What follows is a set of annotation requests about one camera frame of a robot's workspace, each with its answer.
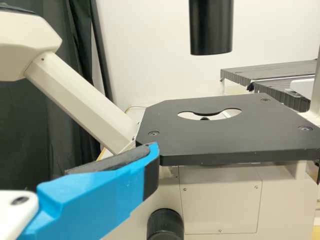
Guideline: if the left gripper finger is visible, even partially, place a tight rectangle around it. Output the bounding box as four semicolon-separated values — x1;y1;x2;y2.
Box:
17;141;160;240

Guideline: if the cream microscope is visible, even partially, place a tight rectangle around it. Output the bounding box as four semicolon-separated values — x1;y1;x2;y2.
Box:
0;0;320;240

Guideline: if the black platform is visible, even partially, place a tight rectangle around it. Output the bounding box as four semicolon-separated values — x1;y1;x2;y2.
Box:
219;59;320;85
251;74;317;113

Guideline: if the pale thin cable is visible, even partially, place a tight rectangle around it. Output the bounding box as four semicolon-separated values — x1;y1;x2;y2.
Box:
124;104;148;116

